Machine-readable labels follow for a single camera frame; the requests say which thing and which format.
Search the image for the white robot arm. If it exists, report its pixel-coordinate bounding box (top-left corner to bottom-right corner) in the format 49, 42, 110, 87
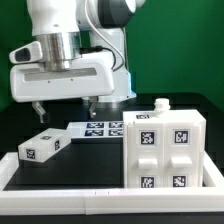
9, 0, 146, 123

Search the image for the white U-shaped fence frame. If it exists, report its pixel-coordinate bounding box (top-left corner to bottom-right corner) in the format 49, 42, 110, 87
0, 153, 224, 215

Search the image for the white cabinet top block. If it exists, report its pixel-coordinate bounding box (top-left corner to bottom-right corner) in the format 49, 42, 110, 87
18, 128, 71, 163

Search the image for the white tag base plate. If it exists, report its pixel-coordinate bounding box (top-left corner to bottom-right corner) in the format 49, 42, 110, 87
67, 121, 123, 139

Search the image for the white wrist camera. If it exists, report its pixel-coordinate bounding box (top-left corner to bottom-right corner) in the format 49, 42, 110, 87
9, 41, 43, 64

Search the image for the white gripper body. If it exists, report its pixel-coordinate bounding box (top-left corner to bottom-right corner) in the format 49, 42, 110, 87
10, 51, 114, 102

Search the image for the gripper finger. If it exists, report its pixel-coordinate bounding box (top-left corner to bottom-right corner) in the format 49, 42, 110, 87
89, 97, 99, 119
32, 101, 47, 123

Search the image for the white cabinet body box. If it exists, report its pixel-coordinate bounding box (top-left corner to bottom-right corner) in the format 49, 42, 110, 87
123, 98, 206, 189

